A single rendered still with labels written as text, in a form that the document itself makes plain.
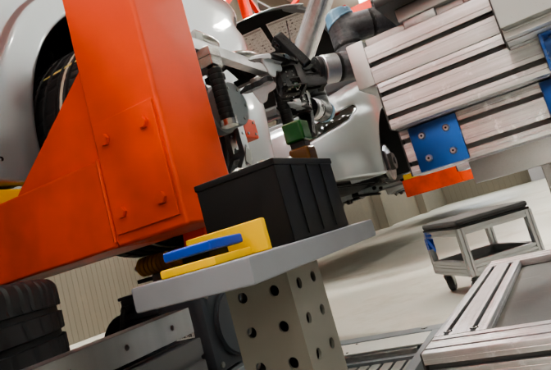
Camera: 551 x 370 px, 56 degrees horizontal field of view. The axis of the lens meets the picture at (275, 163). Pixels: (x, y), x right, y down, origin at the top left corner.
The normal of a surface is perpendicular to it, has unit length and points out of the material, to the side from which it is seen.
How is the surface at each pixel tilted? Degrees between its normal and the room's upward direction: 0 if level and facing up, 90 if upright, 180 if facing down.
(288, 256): 90
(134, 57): 90
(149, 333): 90
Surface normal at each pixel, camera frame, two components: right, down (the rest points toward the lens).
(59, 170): -0.46, 0.00
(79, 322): 0.83, -0.30
